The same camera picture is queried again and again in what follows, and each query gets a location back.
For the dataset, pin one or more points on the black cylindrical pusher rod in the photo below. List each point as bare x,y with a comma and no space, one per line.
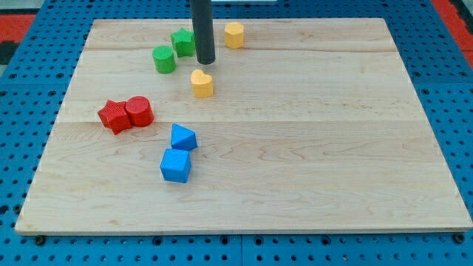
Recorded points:
202,20

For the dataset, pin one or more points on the yellow hexagon block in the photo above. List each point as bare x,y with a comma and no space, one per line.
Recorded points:
234,35

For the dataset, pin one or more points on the yellow heart block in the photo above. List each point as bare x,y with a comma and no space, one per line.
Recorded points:
202,84

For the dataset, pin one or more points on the green star block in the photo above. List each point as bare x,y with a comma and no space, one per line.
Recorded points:
183,42

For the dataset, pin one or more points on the green cylinder block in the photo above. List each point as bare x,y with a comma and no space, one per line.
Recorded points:
164,61

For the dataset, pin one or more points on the red cylinder block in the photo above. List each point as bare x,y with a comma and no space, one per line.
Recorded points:
139,110

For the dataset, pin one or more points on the blue triangle block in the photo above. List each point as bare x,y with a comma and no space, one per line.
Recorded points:
183,138

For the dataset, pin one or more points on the red star block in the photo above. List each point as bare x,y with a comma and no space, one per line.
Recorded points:
114,116

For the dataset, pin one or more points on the light wooden board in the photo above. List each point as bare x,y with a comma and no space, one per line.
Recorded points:
314,126

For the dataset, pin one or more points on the blue cube block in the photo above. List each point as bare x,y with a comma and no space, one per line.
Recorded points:
176,165

